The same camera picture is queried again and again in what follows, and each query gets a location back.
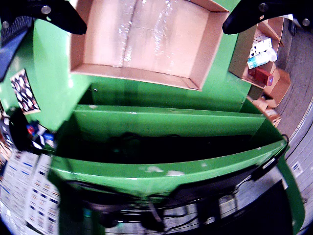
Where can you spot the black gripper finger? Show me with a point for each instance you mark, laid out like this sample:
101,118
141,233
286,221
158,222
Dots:
249,14
56,12

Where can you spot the two-compartment cardboard box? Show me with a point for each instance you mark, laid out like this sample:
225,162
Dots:
278,85

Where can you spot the shallow cardboard tray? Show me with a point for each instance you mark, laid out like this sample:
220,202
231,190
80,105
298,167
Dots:
146,36

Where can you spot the white carton with cow print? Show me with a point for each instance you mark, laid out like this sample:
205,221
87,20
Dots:
261,45

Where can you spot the dark blue flat device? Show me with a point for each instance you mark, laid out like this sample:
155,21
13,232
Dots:
9,54

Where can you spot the flattened printed carton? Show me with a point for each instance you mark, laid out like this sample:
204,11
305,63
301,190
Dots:
24,93

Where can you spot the black round object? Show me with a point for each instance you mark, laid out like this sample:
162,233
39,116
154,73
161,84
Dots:
20,132

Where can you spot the green metal shelf unit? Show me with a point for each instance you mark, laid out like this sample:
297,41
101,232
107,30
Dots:
159,122

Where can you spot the small black adapter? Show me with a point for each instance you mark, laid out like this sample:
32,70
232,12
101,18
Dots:
262,169

